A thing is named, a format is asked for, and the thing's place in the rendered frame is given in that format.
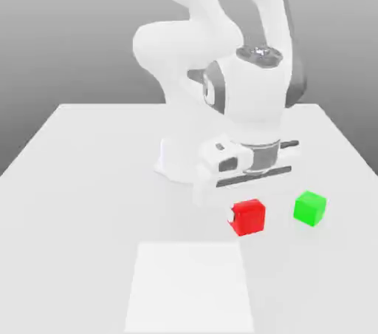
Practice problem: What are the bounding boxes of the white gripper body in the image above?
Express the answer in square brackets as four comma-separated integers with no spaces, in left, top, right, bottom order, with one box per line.
[193,164,296,208]

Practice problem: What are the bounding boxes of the small red cube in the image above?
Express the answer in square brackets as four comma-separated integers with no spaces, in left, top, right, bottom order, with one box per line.
[227,198,267,237]

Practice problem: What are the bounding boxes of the small green cube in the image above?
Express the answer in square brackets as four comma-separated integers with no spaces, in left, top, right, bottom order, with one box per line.
[292,190,328,228]

